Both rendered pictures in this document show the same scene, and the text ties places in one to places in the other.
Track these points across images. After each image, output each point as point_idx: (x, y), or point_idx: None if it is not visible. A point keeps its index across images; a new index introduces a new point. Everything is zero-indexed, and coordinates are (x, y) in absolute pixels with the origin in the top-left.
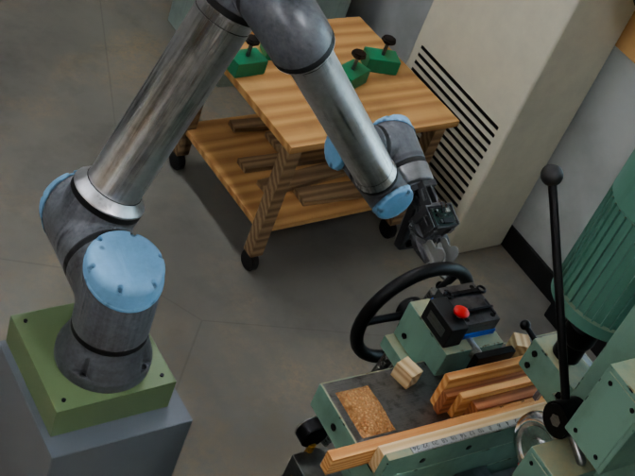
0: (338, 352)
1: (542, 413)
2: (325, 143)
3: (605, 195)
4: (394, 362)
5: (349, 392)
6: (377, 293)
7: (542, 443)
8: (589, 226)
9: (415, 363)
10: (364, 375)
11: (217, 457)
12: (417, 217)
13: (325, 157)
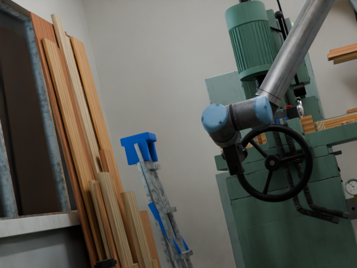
0: None
1: (304, 90)
2: (268, 110)
3: (260, 26)
4: (311, 144)
5: (353, 120)
6: (299, 134)
7: (309, 96)
8: (265, 38)
9: (309, 133)
10: (339, 125)
11: None
12: (239, 138)
13: (271, 118)
